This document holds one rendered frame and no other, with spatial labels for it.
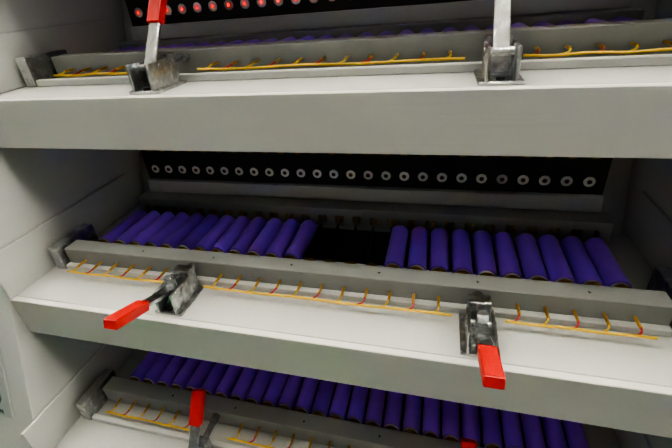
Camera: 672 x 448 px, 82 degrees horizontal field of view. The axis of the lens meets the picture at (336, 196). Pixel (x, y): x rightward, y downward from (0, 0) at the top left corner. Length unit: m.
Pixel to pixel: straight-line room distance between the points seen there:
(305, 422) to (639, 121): 0.40
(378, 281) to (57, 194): 0.37
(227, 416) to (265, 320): 0.18
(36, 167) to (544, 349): 0.51
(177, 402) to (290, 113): 0.38
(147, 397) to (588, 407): 0.45
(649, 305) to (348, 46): 0.30
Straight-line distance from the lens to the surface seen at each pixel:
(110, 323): 0.34
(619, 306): 0.37
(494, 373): 0.26
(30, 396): 0.57
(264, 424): 0.50
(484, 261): 0.38
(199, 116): 0.32
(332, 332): 0.34
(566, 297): 0.36
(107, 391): 0.60
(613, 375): 0.35
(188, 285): 0.40
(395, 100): 0.27
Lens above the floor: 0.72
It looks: 12 degrees down
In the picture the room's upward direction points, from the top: 1 degrees counter-clockwise
